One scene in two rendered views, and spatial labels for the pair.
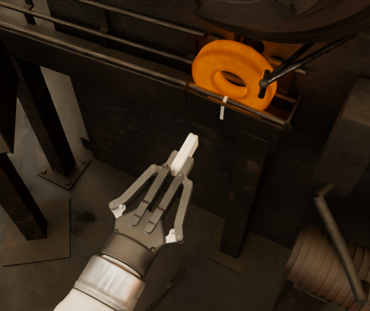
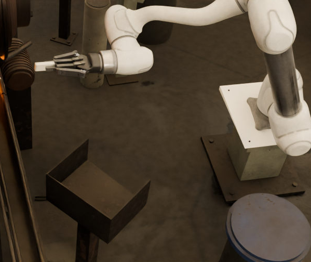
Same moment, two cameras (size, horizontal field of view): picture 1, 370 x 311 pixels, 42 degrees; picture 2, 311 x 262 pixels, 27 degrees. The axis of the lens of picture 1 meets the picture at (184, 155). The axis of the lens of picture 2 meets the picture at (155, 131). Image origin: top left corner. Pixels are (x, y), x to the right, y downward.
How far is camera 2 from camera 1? 2.21 m
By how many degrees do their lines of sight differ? 70
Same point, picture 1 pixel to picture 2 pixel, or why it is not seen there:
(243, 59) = not seen: outside the picture
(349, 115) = not seen: outside the picture
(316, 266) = (26, 63)
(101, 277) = (108, 53)
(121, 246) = (95, 56)
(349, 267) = (22, 47)
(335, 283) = (27, 57)
